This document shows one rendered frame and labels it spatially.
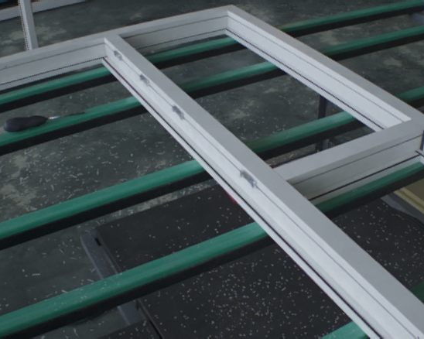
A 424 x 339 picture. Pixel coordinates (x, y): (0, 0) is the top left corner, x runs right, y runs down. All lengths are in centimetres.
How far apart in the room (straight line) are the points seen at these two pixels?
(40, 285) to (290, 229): 140
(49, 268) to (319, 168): 144
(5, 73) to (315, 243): 104
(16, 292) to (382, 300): 163
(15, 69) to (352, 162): 97
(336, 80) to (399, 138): 32
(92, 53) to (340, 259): 106
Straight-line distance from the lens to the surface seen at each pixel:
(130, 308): 135
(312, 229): 97
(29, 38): 380
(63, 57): 171
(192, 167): 122
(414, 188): 162
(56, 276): 228
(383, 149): 123
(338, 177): 117
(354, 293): 93
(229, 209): 155
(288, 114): 318
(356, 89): 144
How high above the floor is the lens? 156
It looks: 34 degrees down
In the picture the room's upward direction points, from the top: 1 degrees counter-clockwise
